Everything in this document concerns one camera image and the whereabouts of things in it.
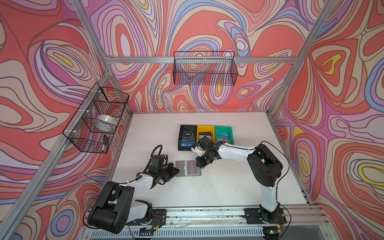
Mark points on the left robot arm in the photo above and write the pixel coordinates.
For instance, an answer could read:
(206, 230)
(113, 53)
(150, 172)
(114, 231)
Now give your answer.
(116, 206)

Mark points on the yellow plastic bin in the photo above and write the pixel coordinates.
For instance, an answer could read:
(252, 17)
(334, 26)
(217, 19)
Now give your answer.
(206, 131)

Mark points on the red credit card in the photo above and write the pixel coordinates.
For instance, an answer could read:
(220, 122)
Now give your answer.
(193, 170)

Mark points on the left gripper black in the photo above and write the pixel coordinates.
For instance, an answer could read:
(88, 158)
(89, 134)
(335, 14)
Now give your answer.
(172, 173)

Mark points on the black plastic bin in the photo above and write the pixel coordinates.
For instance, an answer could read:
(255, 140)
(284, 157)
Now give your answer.
(188, 133)

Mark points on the blue credit card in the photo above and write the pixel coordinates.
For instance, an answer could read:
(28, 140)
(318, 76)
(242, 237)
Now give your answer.
(185, 145)

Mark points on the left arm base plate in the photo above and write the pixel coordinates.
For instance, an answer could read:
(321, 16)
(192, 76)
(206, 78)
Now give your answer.
(157, 218)

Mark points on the green plastic bin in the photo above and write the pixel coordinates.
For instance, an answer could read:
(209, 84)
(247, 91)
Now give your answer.
(224, 134)

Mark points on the grey card holder wallet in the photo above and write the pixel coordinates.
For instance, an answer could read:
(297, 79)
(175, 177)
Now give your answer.
(182, 166)

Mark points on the black wire basket left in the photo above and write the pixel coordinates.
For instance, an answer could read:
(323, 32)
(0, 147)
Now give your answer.
(88, 134)

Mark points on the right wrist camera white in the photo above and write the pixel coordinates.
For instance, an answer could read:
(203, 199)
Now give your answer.
(198, 150)

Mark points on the black wire basket back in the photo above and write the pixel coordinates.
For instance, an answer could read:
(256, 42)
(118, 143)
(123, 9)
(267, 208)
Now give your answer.
(205, 68)

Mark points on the white tape roll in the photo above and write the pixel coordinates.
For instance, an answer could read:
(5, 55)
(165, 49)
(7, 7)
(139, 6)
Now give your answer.
(107, 119)

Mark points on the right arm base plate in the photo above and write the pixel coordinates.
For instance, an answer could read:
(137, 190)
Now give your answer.
(263, 216)

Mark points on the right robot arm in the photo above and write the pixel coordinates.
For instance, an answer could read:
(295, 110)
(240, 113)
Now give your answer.
(265, 166)

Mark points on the black wire basket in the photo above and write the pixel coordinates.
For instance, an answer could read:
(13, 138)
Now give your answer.
(205, 68)
(88, 134)

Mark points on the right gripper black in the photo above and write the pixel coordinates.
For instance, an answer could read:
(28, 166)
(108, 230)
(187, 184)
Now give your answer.
(200, 163)

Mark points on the aluminium front rail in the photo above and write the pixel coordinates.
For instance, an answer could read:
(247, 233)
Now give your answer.
(227, 223)

